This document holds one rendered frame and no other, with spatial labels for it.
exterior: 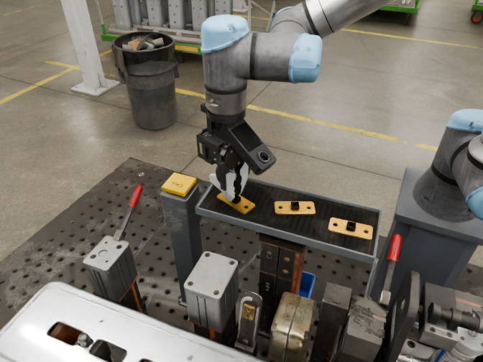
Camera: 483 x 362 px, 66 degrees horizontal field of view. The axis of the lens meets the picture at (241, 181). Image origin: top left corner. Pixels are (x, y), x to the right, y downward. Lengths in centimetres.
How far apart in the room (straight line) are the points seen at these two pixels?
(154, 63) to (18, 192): 135
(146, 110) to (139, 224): 194
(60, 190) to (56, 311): 206
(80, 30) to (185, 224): 332
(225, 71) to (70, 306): 59
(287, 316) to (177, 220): 35
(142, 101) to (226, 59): 265
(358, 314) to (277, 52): 48
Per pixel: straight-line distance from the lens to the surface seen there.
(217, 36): 61
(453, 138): 89
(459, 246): 100
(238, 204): 79
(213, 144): 70
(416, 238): 99
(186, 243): 96
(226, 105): 65
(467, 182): 80
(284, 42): 61
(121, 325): 84
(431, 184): 95
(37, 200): 290
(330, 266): 130
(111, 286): 90
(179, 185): 86
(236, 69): 62
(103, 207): 157
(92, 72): 419
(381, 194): 277
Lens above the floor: 170
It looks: 39 degrees down
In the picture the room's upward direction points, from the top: straight up
